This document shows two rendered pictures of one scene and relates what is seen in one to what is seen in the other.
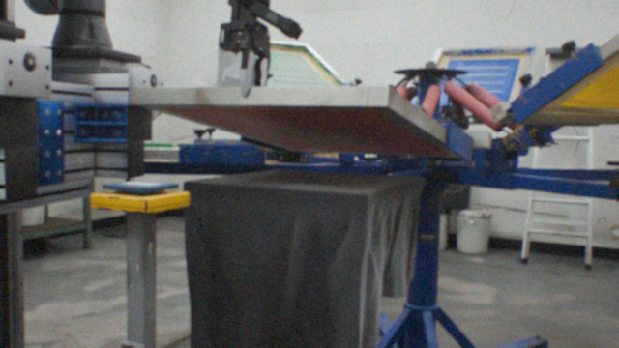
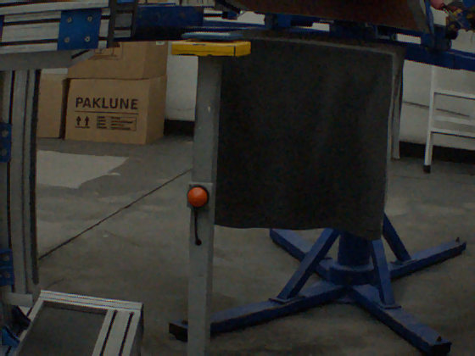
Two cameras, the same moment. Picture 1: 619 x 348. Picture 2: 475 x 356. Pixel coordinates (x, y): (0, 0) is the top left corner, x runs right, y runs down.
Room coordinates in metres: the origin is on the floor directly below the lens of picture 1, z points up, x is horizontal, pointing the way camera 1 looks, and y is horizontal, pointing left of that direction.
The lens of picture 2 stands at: (-0.93, 0.68, 1.07)
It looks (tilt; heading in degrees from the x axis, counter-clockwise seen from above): 10 degrees down; 348
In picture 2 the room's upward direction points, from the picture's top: 3 degrees clockwise
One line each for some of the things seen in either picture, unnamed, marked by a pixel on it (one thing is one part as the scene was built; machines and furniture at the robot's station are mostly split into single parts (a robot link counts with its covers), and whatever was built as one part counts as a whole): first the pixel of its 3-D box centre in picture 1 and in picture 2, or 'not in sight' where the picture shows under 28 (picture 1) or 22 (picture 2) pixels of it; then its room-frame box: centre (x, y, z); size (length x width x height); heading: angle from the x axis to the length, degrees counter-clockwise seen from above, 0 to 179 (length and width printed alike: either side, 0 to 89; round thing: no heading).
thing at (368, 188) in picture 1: (313, 180); (314, 39); (1.57, -0.02, 0.95); 0.48 x 0.44 x 0.01; 155
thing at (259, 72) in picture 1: (250, 79); not in sight; (1.34, 0.11, 1.18); 0.06 x 0.03 x 0.09; 65
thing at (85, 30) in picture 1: (82, 32); not in sight; (1.63, 0.57, 1.31); 0.15 x 0.15 x 0.10
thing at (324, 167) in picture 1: (274, 170); (192, 34); (2.53, 0.12, 0.90); 1.24 x 0.06 x 0.06; 95
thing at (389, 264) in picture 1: (391, 272); (393, 131); (1.49, -0.21, 0.74); 0.46 x 0.04 x 0.42; 155
